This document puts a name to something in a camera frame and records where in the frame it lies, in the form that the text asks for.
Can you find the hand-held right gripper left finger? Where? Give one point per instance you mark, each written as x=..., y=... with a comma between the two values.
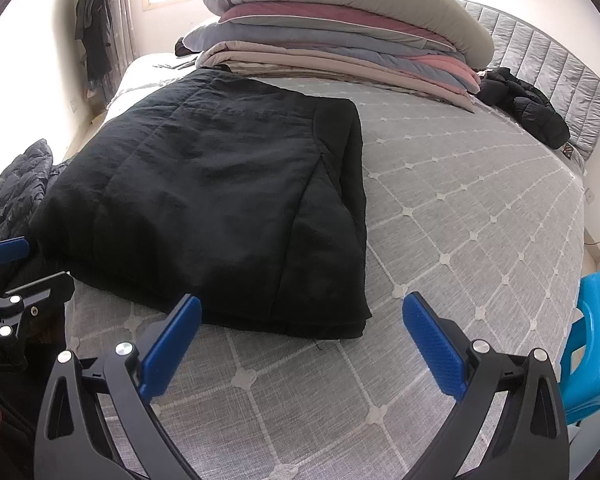
x=172, y=345

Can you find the navy quilted jacket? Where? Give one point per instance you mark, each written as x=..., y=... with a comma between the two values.
x=14, y=190

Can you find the bed with grey patterned sheet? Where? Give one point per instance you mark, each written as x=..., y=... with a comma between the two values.
x=455, y=210

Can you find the small dark box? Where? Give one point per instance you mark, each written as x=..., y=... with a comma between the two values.
x=567, y=150

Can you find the white wall socket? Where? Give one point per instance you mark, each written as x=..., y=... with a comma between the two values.
x=591, y=196

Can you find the black quilted coat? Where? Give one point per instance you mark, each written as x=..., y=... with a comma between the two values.
x=204, y=185

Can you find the black puffer jacket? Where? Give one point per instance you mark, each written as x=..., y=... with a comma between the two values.
x=525, y=105

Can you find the patterned curtain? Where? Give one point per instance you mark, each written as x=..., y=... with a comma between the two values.
x=124, y=35

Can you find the grey padded headboard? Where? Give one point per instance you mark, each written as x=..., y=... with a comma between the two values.
x=545, y=55

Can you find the blue plastic stool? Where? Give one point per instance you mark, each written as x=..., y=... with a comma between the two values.
x=595, y=340

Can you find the stack of folded quilts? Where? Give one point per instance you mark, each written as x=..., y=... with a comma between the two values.
x=330, y=25

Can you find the dark hanging clothes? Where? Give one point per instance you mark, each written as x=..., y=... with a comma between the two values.
x=95, y=25

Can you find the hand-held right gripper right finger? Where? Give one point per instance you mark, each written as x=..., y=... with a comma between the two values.
x=432, y=350

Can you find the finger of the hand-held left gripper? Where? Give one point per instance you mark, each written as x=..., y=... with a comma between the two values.
x=7, y=251
x=39, y=292

